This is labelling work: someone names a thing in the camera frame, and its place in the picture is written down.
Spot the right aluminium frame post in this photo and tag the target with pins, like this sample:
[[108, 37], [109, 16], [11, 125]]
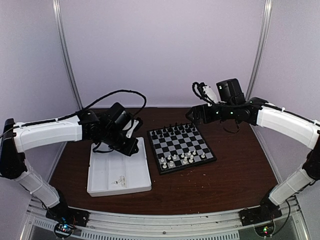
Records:
[[263, 35]]

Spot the front aluminium rail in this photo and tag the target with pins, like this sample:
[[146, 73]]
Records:
[[224, 225]]

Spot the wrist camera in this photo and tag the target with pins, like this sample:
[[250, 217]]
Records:
[[133, 124], [207, 92]]

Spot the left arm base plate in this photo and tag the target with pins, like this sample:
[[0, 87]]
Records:
[[74, 217]]

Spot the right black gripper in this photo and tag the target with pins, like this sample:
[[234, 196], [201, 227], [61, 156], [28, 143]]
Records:
[[196, 109]]

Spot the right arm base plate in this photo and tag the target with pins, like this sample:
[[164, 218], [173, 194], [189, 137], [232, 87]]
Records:
[[256, 215]]

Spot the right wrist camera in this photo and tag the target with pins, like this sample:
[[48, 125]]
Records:
[[207, 92]]

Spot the black grey chess board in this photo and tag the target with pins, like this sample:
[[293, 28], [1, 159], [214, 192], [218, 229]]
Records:
[[178, 139]]

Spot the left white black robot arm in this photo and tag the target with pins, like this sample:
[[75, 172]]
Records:
[[24, 144]]

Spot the white chess piece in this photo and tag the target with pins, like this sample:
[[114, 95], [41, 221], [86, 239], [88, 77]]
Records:
[[185, 160]]

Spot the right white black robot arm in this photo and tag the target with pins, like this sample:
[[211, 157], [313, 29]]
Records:
[[291, 141]]

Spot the left aluminium frame post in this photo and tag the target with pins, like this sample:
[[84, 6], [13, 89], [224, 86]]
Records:
[[65, 53]]

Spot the white plastic compartment tray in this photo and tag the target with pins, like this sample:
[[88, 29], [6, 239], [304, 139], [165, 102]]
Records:
[[113, 173]]

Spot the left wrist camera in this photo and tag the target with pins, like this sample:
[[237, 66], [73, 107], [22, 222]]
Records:
[[133, 124]]

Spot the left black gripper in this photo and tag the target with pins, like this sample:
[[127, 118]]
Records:
[[132, 148]]

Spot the aluminium frame post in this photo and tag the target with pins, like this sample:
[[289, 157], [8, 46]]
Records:
[[65, 53], [263, 35]]

